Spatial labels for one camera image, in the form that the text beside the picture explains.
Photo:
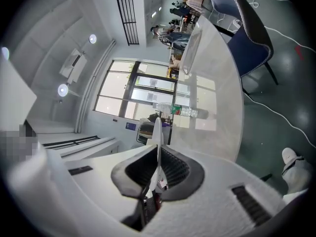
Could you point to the person's white shoe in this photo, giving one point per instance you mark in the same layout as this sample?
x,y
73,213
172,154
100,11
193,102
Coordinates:
x,y
288,155

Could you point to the white marble table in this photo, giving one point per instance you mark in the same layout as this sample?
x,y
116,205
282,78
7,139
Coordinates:
x,y
217,95

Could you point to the white panel board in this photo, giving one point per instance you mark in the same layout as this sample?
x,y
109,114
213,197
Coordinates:
x,y
14,95

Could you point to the clear water bottle green label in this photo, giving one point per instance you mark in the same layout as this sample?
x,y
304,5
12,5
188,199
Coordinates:
x,y
180,110

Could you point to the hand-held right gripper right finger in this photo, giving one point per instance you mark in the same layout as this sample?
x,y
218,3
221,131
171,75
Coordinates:
x,y
212,206

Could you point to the person's grey trouser leg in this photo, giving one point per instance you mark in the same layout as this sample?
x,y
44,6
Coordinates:
x,y
297,176

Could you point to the black ceiling grille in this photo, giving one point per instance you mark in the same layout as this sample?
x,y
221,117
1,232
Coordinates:
x,y
127,13

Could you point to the blue wall sign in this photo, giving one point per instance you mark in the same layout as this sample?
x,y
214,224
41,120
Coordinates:
x,y
130,126

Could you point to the blue upholstered chair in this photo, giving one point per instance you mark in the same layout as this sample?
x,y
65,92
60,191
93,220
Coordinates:
x,y
249,41

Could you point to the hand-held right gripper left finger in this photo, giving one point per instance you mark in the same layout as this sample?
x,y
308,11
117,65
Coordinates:
x,y
93,194

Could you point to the round ceiling light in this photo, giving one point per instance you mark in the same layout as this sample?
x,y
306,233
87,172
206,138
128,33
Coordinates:
x,y
62,90
5,53
92,38

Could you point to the clear plastic tray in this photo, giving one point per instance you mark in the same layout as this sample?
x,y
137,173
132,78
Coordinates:
x,y
191,51

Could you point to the black framed window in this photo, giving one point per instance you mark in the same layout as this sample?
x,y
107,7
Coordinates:
x,y
138,90

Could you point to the white ceiling air conditioner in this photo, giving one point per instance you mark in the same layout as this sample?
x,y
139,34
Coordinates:
x,y
72,64

